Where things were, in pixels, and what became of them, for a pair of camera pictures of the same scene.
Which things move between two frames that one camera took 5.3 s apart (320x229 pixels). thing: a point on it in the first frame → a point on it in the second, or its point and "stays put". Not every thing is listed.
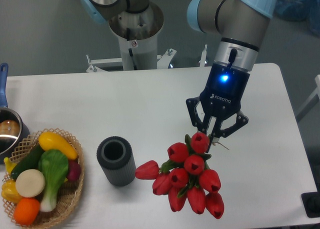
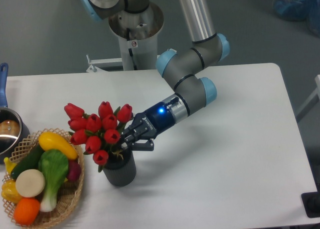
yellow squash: x=50 y=140 stays put
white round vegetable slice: x=30 y=183 stays put
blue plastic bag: x=299 y=5 stays put
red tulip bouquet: x=184 y=173 → x=99 y=133
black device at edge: x=311 y=201 stays put
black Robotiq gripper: x=221 y=97 → x=148 y=124
